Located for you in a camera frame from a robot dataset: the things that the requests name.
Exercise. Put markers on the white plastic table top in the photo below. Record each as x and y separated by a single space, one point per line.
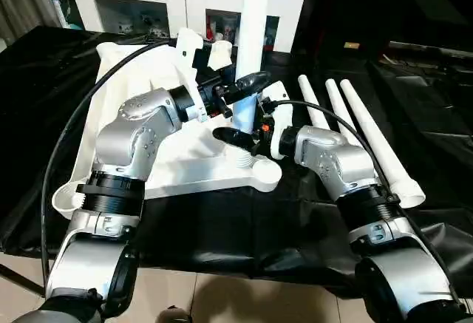
192 168

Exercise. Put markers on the white plastic table leg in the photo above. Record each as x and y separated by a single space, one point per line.
310 101
255 20
344 112
384 153

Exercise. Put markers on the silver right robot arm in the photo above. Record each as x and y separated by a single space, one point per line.
355 190

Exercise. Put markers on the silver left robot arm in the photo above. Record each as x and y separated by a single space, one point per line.
126 160

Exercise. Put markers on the black mat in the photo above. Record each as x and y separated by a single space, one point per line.
37 116

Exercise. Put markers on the grey curtain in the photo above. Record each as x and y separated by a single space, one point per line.
29 1

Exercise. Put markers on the black metal rail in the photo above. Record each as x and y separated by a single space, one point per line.
436 49

